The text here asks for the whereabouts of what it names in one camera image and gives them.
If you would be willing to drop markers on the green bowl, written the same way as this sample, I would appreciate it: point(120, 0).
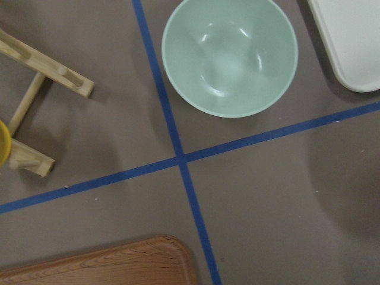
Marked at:
point(230, 59)

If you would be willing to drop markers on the wooden cup rack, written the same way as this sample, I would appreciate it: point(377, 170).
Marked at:
point(23, 157)

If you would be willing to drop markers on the yellow cup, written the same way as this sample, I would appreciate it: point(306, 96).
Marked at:
point(6, 143)

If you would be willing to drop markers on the brown wooden tray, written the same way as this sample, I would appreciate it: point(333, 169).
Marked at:
point(156, 260)

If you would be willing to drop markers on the cream bear tray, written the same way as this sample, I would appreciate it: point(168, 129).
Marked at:
point(350, 34)

